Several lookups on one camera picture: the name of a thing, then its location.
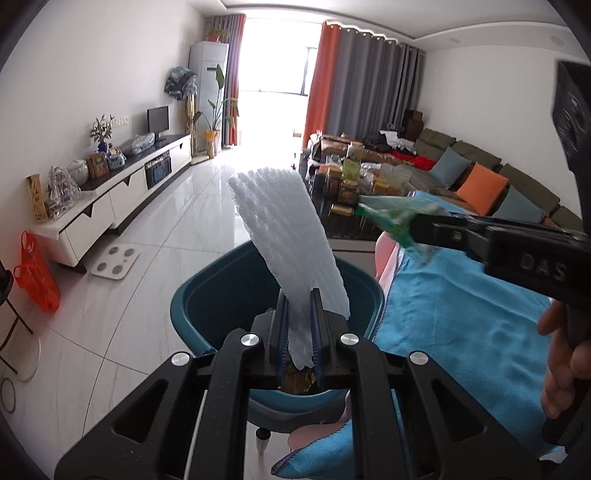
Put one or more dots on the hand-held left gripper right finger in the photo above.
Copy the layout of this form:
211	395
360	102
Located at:
318	332

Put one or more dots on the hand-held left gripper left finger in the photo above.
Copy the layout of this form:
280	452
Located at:
279	332

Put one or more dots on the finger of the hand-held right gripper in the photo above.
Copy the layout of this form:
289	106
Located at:
443	233

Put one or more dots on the green snack wrapper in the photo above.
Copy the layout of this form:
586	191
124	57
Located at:
392	217

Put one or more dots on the teal plastic bin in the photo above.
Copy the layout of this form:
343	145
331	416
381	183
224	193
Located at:
207	295

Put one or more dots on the white foam net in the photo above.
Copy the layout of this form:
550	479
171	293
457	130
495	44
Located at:
286	230

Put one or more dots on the person's right hand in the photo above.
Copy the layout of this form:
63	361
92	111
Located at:
563	378

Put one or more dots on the blue-grey cushion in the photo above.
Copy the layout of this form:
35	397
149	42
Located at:
450	168
519	207

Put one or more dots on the orange cushion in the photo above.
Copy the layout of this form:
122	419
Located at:
480	189

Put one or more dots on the pink table cover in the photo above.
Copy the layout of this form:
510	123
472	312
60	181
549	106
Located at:
385	254

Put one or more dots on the red cloth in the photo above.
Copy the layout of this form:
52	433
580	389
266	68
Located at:
415	160

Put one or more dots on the green and brown sofa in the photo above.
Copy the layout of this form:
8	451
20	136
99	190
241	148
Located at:
521	177

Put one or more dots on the blue tablecloth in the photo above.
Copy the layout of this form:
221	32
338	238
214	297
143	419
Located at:
461	323

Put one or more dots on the coffee table with snacks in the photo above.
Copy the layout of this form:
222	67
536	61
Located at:
351	180

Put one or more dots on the black clothes pile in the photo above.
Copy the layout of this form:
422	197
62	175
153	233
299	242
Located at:
381	141

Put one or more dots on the brown cardboard boxes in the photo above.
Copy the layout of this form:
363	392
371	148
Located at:
413	122

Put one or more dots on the wide orange and grey curtain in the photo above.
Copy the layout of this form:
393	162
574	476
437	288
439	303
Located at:
364	83

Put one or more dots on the white bathroom scale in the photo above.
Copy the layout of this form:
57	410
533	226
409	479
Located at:
115	261

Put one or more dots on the white tv cabinet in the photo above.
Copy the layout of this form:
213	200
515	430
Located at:
120	198

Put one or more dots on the tall leafy floor plant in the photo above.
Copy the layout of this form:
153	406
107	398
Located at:
217	115

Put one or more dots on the clear plastic bag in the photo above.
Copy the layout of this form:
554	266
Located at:
142	144

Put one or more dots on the blue and white porcelain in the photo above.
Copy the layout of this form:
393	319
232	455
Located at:
116	159

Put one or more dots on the black monitor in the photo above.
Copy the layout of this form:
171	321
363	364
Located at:
158	120

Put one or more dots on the orange plastic bag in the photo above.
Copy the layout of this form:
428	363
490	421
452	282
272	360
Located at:
37	277

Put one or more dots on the white standing air conditioner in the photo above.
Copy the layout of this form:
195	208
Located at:
207	92

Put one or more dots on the narrow orange and grey curtain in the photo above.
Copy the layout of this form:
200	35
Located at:
231	83

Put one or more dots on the glass ornament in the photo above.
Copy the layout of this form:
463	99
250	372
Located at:
63	194

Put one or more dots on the white ceramic jar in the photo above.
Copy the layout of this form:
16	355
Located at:
77	171

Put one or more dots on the vase with branches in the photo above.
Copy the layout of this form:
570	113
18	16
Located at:
102	134

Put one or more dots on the covered standing fan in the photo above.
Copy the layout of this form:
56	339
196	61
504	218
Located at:
181	83

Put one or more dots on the yellow upright box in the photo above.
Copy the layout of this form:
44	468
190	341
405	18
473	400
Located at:
37	198

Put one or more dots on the black metal stand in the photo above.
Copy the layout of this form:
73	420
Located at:
5	286

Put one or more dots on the small potted plant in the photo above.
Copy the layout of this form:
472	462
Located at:
218	35

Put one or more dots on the wooden picture frame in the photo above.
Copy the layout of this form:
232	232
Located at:
98	166

